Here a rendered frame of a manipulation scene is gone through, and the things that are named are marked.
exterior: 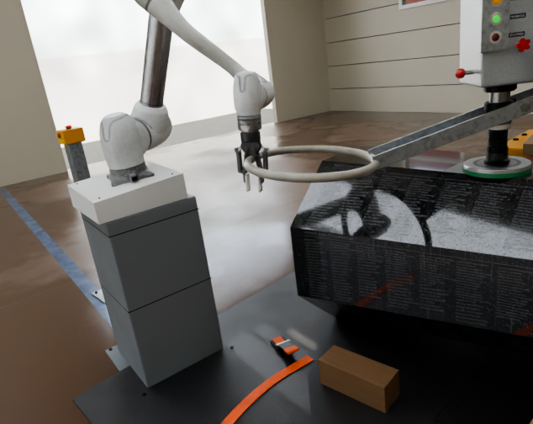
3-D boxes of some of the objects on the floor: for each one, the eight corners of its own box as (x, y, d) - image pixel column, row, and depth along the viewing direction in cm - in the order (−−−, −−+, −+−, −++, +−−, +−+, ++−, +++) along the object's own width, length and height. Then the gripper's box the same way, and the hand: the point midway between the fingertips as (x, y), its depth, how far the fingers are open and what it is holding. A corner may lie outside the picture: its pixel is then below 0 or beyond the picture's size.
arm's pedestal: (142, 402, 191) (96, 230, 166) (105, 352, 230) (64, 205, 205) (238, 349, 218) (212, 193, 192) (191, 312, 257) (163, 178, 231)
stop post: (119, 282, 307) (78, 124, 272) (133, 290, 293) (92, 124, 258) (91, 294, 295) (44, 130, 260) (104, 304, 280) (57, 131, 245)
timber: (319, 383, 187) (317, 359, 183) (335, 367, 195) (334, 344, 191) (385, 414, 167) (384, 388, 163) (400, 394, 175) (399, 369, 171)
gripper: (224, 132, 166) (229, 193, 174) (268, 132, 160) (272, 194, 168) (232, 129, 173) (238, 188, 181) (275, 129, 167) (278, 189, 175)
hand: (254, 182), depth 173 cm, fingers closed on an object, 4 cm apart
